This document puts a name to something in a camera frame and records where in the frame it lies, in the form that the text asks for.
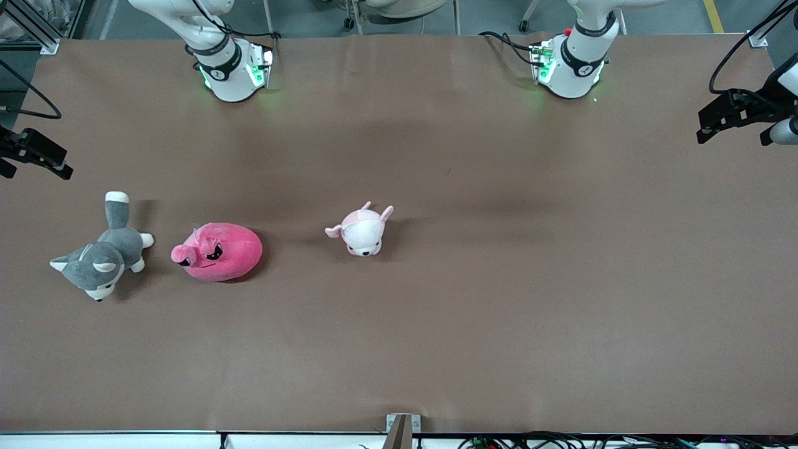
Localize round pink plush toy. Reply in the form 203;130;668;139
171;223;263;282

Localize grey husky plush toy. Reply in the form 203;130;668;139
50;191;155;302

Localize chair leg with caster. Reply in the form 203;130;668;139
519;0;543;32

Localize pink and white dog plush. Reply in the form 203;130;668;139
325;201;394;258

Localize beige office chair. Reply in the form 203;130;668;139
343;0;462;36

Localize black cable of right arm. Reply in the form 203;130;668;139
0;59;63;120

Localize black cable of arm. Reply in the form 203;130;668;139
709;0;798;95
0;59;63;120

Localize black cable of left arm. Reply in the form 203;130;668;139
709;0;798;95

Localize black cable at right base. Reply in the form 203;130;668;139
192;0;281;39

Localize black cable at base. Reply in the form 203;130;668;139
192;0;281;39
479;31;538;66

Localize black cable at left base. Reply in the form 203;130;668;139
479;31;538;66

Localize tangled black cables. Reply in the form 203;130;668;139
458;432;798;449

